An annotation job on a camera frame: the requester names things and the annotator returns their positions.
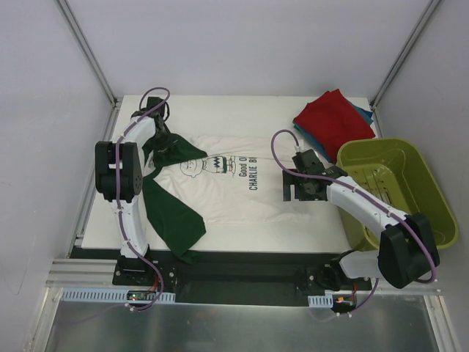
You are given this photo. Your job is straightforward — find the folded red t-shirt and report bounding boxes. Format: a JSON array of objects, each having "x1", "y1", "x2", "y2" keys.
[{"x1": 292, "y1": 89, "x2": 375, "y2": 164}]

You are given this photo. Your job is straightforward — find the right aluminium frame post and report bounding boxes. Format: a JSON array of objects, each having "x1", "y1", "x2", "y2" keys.
[{"x1": 369, "y1": 0, "x2": 444, "y2": 109}]

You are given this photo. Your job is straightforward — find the white and green t-shirt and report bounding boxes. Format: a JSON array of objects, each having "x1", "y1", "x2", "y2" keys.
[{"x1": 141, "y1": 134, "x2": 348, "y2": 263}]

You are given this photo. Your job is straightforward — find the folded blue t-shirt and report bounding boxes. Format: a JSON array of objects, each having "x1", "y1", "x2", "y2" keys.
[{"x1": 293, "y1": 101, "x2": 373, "y2": 164}]

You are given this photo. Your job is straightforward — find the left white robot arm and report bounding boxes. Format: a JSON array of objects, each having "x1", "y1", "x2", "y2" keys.
[{"x1": 95, "y1": 97, "x2": 177, "y2": 259}]

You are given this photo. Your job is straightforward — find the left white cable duct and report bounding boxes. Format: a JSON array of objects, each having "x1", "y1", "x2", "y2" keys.
[{"x1": 61, "y1": 288, "x2": 176, "y2": 304}]

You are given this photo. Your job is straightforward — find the white cable duct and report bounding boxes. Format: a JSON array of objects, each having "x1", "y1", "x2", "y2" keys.
[
  {"x1": 61, "y1": 288, "x2": 176, "y2": 304},
  {"x1": 308, "y1": 294, "x2": 333, "y2": 309}
]

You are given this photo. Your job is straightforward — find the right white cable duct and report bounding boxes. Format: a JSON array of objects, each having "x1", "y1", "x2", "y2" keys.
[{"x1": 308, "y1": 294, "x2": 333, "y2": 309}]

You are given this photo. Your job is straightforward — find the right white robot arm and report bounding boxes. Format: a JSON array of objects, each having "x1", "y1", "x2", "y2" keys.
[{"x1": 281, "y1": 150, "x2": 440, "y2": 290}]

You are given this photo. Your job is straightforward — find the olive green plastic bin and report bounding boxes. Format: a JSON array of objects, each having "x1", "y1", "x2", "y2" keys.
[{"x1": 336, "y1": 138, "x2": 459, "y2": 250}]

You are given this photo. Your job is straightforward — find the aluminium frame post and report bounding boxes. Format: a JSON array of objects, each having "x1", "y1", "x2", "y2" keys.
[
  {"x1": 53, "y1": 0, "x2": 118, "y2": 107},
  {"x1": 369, "y1": 0, "x2": 444, "y2": 109}
]

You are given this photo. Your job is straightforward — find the aluminium front rail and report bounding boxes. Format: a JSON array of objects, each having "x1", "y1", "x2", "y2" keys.
[{"x1": 46, "y1": 259, "x2": 442, "y2": 296}]

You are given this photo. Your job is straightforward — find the left aluminium frame post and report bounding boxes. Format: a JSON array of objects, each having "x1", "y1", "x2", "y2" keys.
[{"x1": 53, "y1": 0, "x2": 118, "y2": 107}]

